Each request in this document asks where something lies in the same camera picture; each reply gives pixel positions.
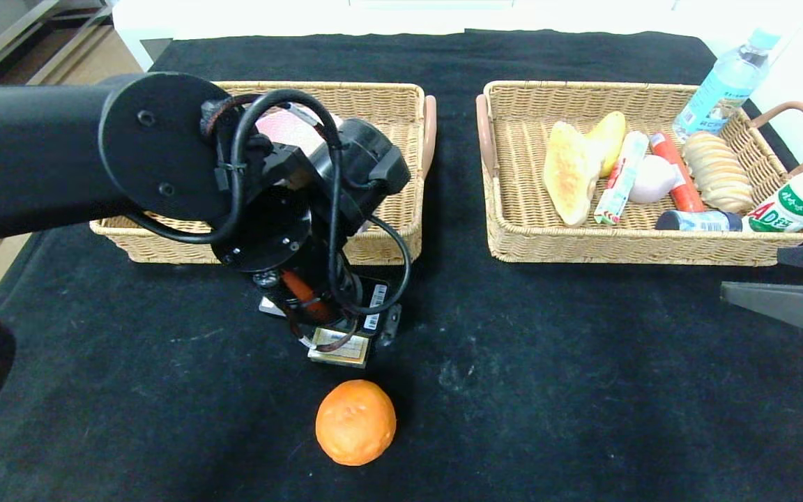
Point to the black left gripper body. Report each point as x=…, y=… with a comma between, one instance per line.
x=371, y=307

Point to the orange sausage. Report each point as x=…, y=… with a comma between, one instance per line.
x=680, y=185

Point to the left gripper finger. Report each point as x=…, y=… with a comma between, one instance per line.
x=390, y=326

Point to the yellow pear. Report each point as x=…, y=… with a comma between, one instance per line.
x=610, y=136

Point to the black table cloth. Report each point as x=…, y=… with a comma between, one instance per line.
x=583, y=383

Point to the pale purple round bun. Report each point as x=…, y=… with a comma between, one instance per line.
x=652, y=180

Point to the small dark blue bottle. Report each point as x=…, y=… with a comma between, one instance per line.
x=698, y=221

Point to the white table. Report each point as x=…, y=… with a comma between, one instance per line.
x=157, y=21

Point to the clear water bottle blue label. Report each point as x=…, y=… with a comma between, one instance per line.
x=722, y=87

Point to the orange tangerine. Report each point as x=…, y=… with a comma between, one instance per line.
x=355, y=422

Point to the white milk bottle green label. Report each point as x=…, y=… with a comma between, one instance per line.
x=799, y=199

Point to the pink bowl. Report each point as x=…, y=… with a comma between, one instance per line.
x=290, y=129

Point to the flat toasted bread slice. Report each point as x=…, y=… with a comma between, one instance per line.
x=569, y=174

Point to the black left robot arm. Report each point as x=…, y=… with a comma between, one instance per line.
x=60, y=160

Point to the red strawberry candy stick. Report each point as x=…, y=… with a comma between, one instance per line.
x=621, y=178

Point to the wicker basket holding toiletries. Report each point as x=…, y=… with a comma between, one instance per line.
x=401, y=237

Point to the ridged bread roll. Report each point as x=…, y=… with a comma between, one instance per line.
x=719, y=174

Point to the white playing card box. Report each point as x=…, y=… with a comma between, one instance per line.
x=349, y=355

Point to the low dark shelf unit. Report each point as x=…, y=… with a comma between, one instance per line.
x=46, y=42

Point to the wicker basket holding food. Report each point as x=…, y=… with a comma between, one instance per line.
x=638, y=237

